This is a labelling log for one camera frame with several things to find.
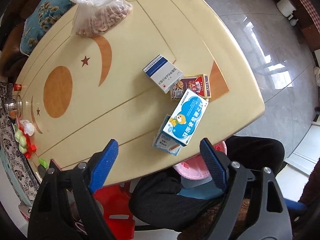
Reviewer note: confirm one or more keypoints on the smartphone with pink edge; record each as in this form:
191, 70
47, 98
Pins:
55, 164

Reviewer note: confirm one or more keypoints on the white low cabinet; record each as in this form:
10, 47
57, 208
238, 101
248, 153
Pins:
302, 155

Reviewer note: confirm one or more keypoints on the glass jar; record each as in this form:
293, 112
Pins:
12, 103

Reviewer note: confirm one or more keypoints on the blue cartoon medicine box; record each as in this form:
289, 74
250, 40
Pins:
186, 118

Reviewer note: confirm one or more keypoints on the brown leather sofa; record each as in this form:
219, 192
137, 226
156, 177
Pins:
12, 42

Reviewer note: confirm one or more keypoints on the white round appliance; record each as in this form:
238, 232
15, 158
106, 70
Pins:
285, 6

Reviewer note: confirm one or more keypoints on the black and white patterned blanket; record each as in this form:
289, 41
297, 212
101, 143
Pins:
12, 142

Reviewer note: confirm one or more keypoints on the blue floral seat cover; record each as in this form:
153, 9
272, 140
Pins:
42, 15

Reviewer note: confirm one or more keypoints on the red checkered cloth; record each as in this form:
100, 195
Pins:
307, 2

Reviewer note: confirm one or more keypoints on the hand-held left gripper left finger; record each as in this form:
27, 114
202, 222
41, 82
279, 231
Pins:
107, 160

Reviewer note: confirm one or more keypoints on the loose white tissue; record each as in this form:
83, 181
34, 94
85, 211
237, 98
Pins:
27, 126

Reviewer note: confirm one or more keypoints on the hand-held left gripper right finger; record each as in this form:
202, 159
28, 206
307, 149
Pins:
212, 160

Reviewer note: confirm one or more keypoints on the plastic bag of peanuts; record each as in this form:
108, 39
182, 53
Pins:
100, 15

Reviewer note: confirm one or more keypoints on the pink lined trash bin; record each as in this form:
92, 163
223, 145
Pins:
192, 170

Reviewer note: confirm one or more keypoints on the red fruit tray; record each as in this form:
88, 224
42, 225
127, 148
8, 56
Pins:
31, 148

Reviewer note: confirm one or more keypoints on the red plastic stool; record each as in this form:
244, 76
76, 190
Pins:
115, 200

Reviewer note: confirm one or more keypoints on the white medicine box blue stripe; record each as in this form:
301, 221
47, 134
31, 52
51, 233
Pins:
162, 73

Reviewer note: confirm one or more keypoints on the white and blue box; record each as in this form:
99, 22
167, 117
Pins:
165, 143

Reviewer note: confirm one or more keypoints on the green ceramic tea set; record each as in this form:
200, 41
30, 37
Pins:
21, 140

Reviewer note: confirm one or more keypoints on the red playing card box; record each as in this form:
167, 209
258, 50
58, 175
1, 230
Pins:
197, 85

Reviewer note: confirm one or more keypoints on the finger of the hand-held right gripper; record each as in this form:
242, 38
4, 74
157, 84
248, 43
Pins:
296, 206

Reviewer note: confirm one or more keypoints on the cream wooden coffee table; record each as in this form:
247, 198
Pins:
125, 80

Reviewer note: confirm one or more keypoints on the person's left leg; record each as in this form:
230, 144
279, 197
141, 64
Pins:
160, 197

